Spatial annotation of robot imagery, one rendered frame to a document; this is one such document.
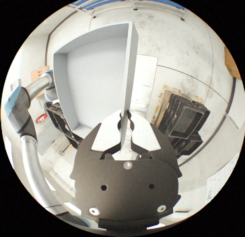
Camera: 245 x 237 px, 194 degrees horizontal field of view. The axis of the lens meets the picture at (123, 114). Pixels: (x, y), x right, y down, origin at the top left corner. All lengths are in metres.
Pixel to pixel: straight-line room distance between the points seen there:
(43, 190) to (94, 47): 0.35
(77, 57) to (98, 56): 0.07
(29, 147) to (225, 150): 2.80
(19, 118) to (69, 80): 0.24
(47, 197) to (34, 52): 3.85
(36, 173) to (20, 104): 0.23
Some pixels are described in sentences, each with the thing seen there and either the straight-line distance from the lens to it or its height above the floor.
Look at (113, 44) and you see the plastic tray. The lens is 0.16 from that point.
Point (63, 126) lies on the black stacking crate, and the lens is 1.18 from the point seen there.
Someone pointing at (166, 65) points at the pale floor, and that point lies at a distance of 1.24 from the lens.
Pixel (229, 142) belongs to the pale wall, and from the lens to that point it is 2.51.
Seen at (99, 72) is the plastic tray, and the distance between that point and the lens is 0.16.
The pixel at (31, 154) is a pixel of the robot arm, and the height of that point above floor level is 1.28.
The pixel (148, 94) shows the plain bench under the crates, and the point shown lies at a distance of 0.51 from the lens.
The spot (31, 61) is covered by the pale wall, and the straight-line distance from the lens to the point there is 3.76.
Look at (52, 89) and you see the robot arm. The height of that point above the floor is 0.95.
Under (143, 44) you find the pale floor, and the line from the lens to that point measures 1.28.
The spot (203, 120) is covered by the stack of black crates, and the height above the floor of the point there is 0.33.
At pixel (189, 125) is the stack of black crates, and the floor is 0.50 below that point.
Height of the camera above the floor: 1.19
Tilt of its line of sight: 54 degrees down
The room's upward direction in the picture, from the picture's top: 151 degrees counter-clockwise
